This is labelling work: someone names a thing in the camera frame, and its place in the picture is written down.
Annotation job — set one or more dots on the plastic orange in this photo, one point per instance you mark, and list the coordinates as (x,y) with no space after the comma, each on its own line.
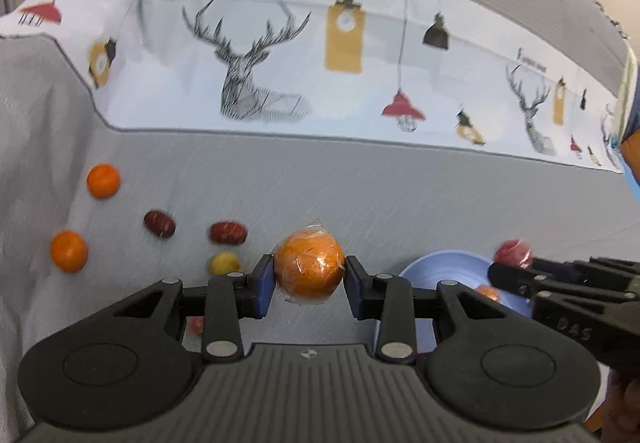
(310,265)

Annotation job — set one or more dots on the blue and brown object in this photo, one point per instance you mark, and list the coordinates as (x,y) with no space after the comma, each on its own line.
(631,138)

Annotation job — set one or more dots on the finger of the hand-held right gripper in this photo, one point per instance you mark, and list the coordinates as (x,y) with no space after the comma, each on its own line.
(585,328)
(560,277)

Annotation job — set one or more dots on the plastic red fruit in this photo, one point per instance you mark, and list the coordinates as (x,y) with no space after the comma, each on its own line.
(512,253)

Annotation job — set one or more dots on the small orange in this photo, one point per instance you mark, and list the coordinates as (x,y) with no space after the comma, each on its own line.
(69,251)
(487,293)
(103,181)

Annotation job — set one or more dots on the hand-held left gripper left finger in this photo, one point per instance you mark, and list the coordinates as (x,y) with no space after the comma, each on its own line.
(265,287)

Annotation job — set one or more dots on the grey blanket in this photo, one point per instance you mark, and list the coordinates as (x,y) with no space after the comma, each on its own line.
(300,183)

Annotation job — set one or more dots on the light blue plate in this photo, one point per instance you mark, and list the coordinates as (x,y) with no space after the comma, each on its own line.
(440,273)

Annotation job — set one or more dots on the dark red date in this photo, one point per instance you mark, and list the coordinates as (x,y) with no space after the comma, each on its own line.
(159,223)
(228,233)

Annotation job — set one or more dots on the small yellow fruit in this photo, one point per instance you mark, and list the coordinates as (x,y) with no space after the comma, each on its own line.
(224,264)

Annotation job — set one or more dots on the small red fruit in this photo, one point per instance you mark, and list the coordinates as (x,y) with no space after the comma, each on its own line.
(196,325)

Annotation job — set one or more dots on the deer printed white bedsheet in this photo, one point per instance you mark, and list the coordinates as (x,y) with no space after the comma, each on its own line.
(350,98)

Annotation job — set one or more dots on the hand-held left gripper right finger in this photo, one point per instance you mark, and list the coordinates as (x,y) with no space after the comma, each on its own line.
(353,287)

